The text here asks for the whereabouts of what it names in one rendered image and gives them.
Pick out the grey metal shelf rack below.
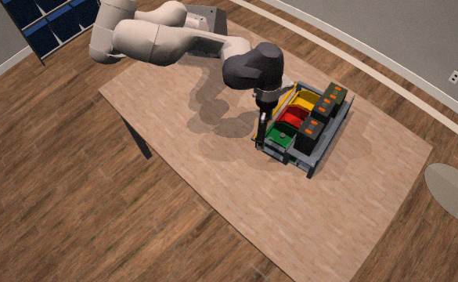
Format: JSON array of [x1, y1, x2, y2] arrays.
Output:
[[262, 81, 355, 179]]

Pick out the red bin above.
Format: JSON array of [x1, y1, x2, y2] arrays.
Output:
[[276, 106, 310, 130]]

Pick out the green open bin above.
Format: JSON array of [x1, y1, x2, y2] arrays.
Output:
[[265, 122, 297, 162]]

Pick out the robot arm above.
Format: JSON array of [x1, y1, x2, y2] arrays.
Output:
[[89, 0, 294, 102]]

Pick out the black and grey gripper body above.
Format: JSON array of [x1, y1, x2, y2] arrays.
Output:
[[255, 97, 279, 117]]

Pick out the yellow open bin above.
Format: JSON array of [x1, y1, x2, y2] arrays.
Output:
[[288, 90, 320, 112]]

